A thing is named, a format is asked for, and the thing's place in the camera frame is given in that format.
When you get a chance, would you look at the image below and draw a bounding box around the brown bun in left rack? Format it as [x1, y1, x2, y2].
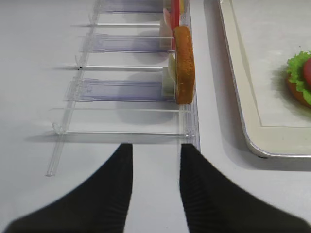
[173, 26, 195, 105]

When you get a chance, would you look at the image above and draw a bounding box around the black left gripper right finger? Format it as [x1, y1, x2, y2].
[179, 144, 310, 233]

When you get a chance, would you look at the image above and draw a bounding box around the clear acrylic left food rack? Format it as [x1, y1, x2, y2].
[46, 0, 200, 176]

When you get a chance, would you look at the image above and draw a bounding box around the bottom bun on tray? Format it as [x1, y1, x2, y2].
[285, 75, 311, 108]

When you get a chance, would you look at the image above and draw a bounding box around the green lettuce on tray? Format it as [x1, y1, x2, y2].
[286, 51, 311, 104]

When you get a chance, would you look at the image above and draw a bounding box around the yellow cheese slice in rack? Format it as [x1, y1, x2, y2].
[179, 0, 185, 14]

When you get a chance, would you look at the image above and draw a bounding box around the red tomato slice in rack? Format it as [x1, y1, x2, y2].
[163, 0, 180, 30]

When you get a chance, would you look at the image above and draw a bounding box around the white tray liner paper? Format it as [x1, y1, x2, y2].
[232, 0, 311, 128]

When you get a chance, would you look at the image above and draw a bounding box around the red tomato slice on tray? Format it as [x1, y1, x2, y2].
[303, 58, 311, 87]

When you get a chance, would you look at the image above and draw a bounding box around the metal baking tray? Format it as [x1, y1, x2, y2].
[220, 0, 311, 159]

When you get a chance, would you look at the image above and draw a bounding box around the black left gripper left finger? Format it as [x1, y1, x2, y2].
[5, 144, 133, 233]

